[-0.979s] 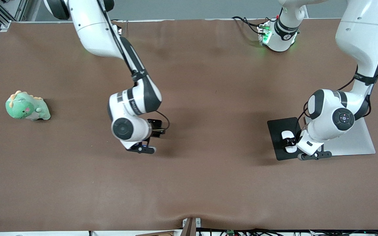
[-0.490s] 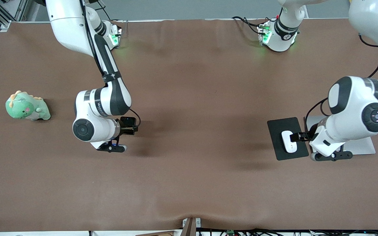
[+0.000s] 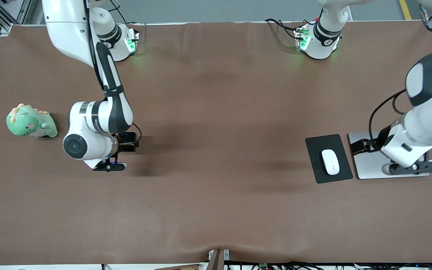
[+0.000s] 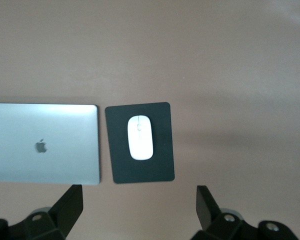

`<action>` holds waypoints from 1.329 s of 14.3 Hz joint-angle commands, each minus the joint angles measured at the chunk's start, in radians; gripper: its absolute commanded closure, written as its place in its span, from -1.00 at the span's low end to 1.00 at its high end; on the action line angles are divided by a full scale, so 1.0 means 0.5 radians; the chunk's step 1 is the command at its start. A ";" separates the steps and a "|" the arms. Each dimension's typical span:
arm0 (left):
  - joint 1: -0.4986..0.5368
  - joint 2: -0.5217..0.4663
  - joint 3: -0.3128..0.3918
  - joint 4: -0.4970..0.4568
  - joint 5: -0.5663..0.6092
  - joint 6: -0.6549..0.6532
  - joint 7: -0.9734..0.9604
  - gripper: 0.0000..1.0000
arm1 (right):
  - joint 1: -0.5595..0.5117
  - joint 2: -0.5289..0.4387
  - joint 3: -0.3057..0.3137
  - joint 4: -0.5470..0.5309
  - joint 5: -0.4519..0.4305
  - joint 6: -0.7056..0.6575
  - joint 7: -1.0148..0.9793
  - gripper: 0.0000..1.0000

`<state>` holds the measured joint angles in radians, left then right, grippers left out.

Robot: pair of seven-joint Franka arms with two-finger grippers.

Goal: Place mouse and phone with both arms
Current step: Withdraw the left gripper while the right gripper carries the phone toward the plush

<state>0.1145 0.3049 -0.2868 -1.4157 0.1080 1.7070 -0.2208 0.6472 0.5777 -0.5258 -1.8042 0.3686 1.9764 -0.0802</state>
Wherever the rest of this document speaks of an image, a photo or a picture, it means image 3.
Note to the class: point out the white computer mouse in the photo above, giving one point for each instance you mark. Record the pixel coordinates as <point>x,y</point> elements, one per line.
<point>330,162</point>

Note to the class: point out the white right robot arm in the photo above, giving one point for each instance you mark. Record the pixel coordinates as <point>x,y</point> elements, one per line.
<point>107,112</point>

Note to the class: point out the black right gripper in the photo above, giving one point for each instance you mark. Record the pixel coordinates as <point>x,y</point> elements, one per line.
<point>124,143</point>

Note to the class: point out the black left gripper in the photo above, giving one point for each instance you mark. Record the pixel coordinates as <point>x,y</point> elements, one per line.
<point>382,138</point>

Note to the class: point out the black mouse pad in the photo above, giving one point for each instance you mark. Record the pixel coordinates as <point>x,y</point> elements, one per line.
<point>315,157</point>

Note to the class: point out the silver closed laptop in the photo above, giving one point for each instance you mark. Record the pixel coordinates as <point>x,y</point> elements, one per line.
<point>369,168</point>

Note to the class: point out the green dinosaur plush toy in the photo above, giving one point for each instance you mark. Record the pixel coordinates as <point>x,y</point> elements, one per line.
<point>28,122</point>

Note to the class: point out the brown table cover mat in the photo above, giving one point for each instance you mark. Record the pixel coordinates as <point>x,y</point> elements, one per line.
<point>216,112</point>

